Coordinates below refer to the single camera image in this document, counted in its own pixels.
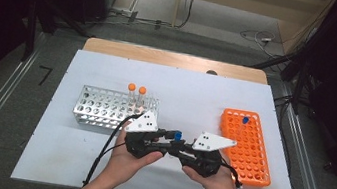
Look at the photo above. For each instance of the orange plastic test tube rack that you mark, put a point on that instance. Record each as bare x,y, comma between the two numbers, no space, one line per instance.
247,160

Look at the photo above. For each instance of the person's left hand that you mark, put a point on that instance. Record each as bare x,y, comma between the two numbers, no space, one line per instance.
125,167

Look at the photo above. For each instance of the light wooden platform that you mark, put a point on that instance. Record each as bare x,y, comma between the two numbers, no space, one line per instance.
237,0

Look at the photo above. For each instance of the blue-capped test tube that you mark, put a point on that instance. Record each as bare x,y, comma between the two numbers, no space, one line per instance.
178,135
246,120

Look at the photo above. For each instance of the white table board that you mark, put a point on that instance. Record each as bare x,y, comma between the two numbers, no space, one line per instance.
190,94

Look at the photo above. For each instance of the power strip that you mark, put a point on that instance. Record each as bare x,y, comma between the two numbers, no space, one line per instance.
123,11

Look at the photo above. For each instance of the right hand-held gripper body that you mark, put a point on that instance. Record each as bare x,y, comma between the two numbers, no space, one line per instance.
211,141

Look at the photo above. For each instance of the black stand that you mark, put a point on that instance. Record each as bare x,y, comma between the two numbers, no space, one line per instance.
299,83
30,36

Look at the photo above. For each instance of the metal test tube rack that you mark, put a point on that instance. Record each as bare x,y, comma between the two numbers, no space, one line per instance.
100,108

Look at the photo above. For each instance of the person's right hand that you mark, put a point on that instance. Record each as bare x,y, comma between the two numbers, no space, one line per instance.
213,185

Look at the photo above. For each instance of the orange-capped test tube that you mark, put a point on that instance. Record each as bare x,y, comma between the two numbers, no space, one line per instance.
132,86
142,90

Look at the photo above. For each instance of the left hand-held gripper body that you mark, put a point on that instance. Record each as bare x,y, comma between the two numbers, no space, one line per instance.
143,122

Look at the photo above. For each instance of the wooden table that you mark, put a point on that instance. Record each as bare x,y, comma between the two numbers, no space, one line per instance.
162,56

